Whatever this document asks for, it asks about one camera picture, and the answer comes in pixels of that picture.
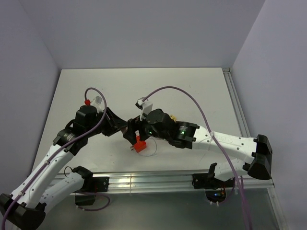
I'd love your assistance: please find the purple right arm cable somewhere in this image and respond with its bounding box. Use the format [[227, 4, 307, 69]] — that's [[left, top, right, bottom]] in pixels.
[[143, 86, 252, 230]]

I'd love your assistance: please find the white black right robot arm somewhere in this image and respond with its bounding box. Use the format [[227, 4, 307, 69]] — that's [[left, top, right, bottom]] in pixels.
[[123, 109, 272, 187]]

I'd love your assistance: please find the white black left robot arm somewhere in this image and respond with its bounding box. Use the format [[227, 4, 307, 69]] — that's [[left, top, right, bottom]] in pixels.
[[0, 105, 127, 230]]

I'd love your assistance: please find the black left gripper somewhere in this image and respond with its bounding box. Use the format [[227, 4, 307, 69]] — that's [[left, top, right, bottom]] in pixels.
[[86, 107, 128, 137]]

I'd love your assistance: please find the red cube adapter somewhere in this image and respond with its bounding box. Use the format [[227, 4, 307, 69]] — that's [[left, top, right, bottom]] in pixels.
[[130, 140, 147, 153]]

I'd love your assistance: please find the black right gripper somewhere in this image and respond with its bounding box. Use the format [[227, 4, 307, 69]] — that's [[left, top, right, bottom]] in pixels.
[[123, 114, 169, 144]]

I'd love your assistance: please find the yellow charger plug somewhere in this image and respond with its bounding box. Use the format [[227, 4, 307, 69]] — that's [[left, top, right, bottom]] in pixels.
[[170, 115, 177, 122]]

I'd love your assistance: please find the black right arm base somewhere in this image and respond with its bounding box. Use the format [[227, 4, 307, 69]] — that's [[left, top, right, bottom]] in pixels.
[[191, 163, 235, 205]]

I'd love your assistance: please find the brown charger plug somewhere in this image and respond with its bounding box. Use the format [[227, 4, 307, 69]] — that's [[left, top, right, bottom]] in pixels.
[[120, 126, 129, 136]]

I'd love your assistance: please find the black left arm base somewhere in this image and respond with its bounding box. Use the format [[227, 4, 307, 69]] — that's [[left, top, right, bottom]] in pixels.
[[74, 176, 110, 208]]

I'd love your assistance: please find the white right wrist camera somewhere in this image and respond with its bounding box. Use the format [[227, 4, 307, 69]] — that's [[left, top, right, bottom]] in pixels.
[[135, 97, 153, 121]]

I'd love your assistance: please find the aluminium table frame rail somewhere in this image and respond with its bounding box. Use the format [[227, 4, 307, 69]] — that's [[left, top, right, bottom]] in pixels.
[[21, 68, 288, 230]]

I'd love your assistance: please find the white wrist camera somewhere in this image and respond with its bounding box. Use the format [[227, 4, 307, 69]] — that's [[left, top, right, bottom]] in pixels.
[[135, 97, 153, 121], [90, 96, 103, 113]]

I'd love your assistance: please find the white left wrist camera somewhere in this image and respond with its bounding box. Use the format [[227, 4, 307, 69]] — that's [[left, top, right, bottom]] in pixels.
[[90, 96, 103, 113]]

